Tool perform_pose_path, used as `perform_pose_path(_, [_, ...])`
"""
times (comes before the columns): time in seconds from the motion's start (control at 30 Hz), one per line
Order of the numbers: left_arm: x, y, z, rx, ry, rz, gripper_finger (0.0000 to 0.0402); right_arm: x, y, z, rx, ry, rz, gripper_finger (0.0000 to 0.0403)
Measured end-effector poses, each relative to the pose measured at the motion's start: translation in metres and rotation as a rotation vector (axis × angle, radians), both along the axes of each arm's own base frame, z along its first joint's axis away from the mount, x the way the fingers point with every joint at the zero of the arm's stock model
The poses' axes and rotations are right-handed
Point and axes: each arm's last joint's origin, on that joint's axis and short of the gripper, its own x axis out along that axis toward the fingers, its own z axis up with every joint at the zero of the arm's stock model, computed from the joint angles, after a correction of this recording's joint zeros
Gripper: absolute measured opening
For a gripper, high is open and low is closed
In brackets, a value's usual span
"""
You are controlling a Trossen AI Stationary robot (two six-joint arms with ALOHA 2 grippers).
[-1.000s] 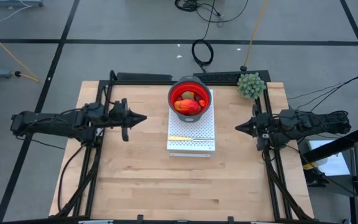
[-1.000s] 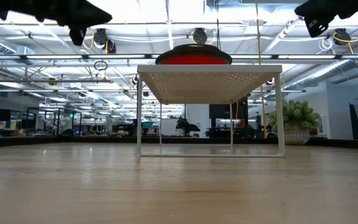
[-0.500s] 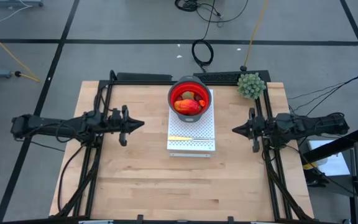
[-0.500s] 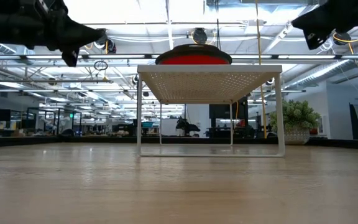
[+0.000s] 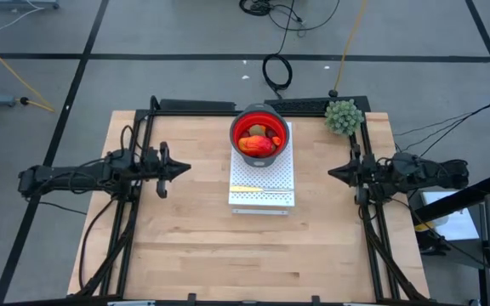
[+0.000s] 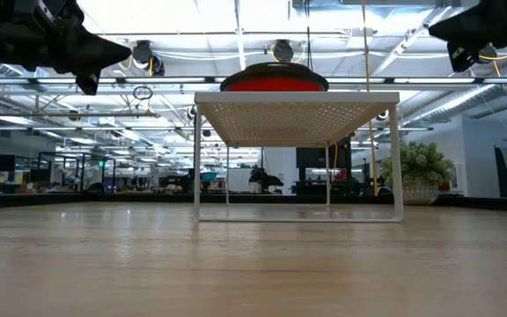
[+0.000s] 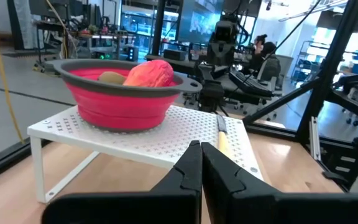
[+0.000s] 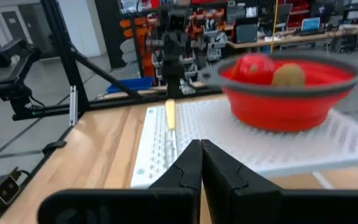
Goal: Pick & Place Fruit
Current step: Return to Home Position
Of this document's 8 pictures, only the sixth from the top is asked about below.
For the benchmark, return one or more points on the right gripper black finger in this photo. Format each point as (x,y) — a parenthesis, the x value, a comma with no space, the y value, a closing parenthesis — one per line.
(460,24)

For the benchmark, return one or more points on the red collapsible bowl grey rim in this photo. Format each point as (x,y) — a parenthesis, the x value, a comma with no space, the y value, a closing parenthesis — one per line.
(275,83)

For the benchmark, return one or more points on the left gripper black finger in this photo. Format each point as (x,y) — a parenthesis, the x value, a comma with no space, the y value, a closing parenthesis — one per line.
(86,50)

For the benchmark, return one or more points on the black cabinet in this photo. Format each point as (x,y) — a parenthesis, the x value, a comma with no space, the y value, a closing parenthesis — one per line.
(310,158)

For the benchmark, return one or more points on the black aluminium table frame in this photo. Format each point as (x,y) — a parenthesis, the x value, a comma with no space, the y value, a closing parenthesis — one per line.
(38,200)

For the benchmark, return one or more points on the white perforated metal shelf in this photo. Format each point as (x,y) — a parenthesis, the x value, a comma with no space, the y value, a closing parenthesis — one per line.
(293,119)

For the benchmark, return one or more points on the black workstation frame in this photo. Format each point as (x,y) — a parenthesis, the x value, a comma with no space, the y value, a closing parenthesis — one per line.
(82,154)

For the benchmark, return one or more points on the green artificial potted plant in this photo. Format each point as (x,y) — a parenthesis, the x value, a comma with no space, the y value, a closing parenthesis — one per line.
(417,165)

